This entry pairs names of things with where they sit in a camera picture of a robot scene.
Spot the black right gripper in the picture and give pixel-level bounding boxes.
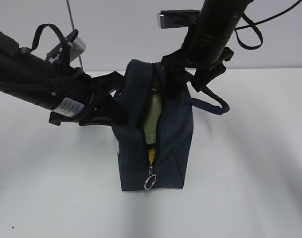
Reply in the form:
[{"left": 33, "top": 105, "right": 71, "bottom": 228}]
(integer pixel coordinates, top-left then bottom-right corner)
[{"left": 161, "top": 37, "right": 229, "bottom": 97}]

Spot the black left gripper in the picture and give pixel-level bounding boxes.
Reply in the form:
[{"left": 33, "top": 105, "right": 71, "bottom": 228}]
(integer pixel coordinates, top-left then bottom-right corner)
[{"left": 49, "top": 68, "right": 128, "bottom": 126}]

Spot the green lidded food container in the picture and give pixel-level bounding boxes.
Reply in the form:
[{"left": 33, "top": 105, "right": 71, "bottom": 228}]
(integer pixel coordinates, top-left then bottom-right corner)
[{"left": 143, "top": 93, "right": 162, "bottom": 145}]

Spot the yellow pear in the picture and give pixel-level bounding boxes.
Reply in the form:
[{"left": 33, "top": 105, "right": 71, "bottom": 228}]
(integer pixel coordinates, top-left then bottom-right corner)
[{"left": 147, "top": 144, "right": 156, "bottom": 165}]

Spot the dark blue lunch bag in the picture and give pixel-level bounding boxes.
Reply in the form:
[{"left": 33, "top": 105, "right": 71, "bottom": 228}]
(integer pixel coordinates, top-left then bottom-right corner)
[{"left": 112, "top": 59, "right": 230, "bottom": 191}]

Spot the metal zipper pull ring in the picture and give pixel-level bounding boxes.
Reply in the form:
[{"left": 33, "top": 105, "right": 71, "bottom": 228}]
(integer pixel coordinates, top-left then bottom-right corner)
[{"left": 143, "top": 166, "right": 157, "bottom": 191}]

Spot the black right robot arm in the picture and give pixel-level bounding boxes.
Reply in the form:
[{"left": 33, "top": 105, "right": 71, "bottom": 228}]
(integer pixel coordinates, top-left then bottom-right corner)
[{"left": 158, "top": 0, "right": 250, "bottom": 97}]

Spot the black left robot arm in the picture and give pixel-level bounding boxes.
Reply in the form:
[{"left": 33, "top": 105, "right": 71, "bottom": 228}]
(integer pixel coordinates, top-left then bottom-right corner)
[{"left": 0, "top": 24, "right": 128, "bottom": 126}]

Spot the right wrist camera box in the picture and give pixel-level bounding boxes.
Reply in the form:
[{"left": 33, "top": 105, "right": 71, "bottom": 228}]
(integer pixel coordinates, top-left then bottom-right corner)
[{"left": 157, "top": 9, "right": 200, "bottom": 29}]

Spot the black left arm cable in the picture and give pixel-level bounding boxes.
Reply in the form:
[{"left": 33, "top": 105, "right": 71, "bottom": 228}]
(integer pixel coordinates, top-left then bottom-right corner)
[{"left": 29, "top": 23, "right": 74, "bottom": 72}]

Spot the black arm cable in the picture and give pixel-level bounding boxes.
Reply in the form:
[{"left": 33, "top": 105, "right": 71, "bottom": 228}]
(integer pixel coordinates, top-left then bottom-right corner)
[
  {"left": 234, "top": 0, "right": 302, "bottom": 50},
  {"left": 29, "top": 23, "right": 74, "bottom": 72}
]

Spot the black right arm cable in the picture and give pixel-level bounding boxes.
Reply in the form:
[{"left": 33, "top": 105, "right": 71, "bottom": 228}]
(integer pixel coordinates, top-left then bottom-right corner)
[{"left": 234, "top": 0, "right": 302, "bottom": 50}]

